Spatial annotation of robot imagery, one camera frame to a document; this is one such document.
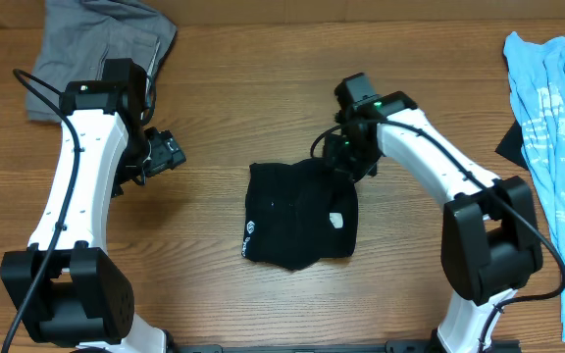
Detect black polo shirt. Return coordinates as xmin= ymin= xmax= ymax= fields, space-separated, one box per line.
xmin=241 ymin=159 xmax=359 ymax=271

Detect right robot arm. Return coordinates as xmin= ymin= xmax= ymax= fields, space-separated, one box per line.
xmin=323 ymin=73 xmax=543 ymax=352

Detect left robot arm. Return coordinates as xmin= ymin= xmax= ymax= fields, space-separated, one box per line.
xmin=0 ymin=58 xmax=185 ymax=352

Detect folded grey shorts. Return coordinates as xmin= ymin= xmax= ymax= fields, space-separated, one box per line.
xmin=26 ymin=0 xmax=179 ymax=124

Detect dark garment under blue shirt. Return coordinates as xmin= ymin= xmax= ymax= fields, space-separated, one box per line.
xmin=495 ymin=122 xmax=529 ymax=171

